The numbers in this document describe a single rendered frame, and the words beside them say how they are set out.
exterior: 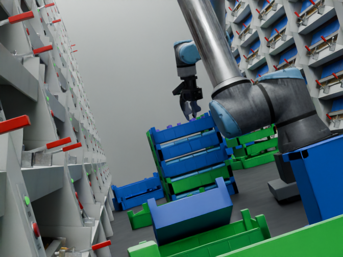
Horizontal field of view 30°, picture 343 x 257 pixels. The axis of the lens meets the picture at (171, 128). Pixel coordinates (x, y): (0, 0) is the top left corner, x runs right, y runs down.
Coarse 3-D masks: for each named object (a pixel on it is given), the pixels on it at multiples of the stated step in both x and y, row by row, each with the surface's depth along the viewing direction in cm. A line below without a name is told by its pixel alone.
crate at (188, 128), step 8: (200, 120) 292; (208, 120) 292; (152, 128) 290; (168, 128) 290; (176, 128) 291; (184, 128) 291; (192, 128) 291; (200, 128) 292; (208, 128) 293; (152, 136) 295; (160, 136) 290; (168, 136) 290; (176, 136) 291
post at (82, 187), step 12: (36, 12) 206; (36, 24) 206; (48, 60) 205; (48, 72) 205; (48, 84) 205; (60, 120) 205; (60, 132) 205; (72, 132) 205; (84, 180) 204; (84, 192) 204; (96, 252) 204; (108, 252) 204
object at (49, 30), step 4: (40, 16) 229; (44, 24) 242; (44, 28) 243; (48, 28) 275; (52, 28) 276; (48, 32) 256; (52, 32) 275; (48, 36) 257; (52, 36) 270; (52, 40) 271
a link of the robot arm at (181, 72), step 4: (180, 68) 298; (184, 68) 297; (188, 68) 297; (192, 68) 298; (180, 72) 299; (184, 72) 297; (188, 72) 297; (192, 72) 298; (196, 72) 301; (180, 76) 300; (184, 76) 299
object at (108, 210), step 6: (48, 12) 346; (60, 42) 346; (60, 48) 345; (66, 66) 345; (72, 84) 345; (78, 102) 345; (78, 108) 345; (90, 144) 344; (90, 150) 344; (96, 162) 348; (96, 168) 344; (96, 174) 344; (102, 186) 344; (108, 204) 343; (108, 210) 343; (108, 216) 343
